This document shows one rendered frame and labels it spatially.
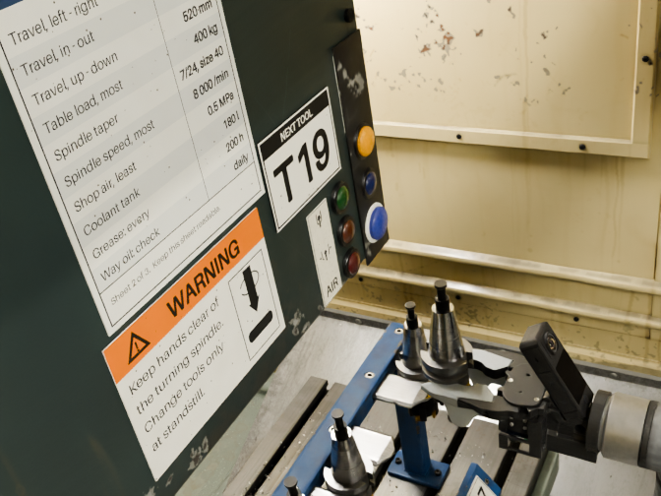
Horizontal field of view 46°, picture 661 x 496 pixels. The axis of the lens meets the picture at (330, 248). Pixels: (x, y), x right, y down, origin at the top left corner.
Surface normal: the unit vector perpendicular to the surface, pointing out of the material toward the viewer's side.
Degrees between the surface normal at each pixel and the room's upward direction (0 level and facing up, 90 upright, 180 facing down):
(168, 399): 90
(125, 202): 90
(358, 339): 24
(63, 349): 90
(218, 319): 90
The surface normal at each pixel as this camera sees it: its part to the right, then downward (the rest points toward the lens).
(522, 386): -0.13, -0.83
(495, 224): -0.48, 0.54
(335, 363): -0.33, -0.53
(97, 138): 0.87, 0.15
